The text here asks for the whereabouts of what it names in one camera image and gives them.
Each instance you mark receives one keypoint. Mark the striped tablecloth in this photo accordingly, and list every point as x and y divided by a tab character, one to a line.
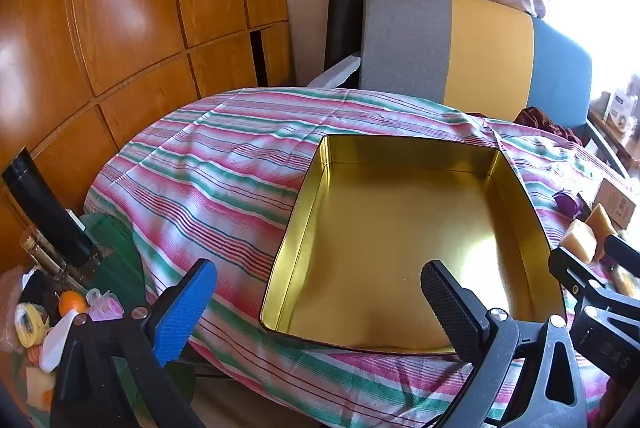
210	168

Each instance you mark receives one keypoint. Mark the purple packet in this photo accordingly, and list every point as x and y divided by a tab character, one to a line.
569	203

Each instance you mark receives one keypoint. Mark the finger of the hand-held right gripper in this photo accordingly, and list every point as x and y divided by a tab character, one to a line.
570	265
622	250

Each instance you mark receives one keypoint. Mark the gold tin box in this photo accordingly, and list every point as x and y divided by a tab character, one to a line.
400	233

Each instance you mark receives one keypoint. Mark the wooden wardrobe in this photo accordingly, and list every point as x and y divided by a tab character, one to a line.
125	8

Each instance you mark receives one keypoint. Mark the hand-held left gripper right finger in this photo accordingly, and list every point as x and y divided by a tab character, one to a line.
450	308

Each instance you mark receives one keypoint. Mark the black rolled mat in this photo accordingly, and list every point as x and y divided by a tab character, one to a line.
342	18

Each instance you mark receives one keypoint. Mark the green glass side table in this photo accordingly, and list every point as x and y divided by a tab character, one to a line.
115	238

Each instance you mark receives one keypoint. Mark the pale carton with barcode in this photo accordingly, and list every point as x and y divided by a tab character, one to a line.
617	203

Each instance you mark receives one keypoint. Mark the grey yellow blue chair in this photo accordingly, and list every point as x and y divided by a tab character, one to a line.
480	48

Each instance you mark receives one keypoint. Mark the maroon cloth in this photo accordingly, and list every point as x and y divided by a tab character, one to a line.
542	120

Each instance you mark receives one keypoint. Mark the white foam piece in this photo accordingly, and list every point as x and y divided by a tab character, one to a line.
335	73

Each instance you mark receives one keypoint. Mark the clear glass bottle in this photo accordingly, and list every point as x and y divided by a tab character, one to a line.
42	253

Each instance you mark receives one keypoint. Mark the pink wrapped pack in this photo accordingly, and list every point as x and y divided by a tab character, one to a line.
107	308

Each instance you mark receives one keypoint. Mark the orange fruit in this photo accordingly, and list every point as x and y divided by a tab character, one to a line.
70	303

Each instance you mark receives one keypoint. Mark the yellow tape roll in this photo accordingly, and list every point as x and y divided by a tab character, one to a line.
30	325

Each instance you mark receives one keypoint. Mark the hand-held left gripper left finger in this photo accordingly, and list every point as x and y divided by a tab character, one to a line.
182	313

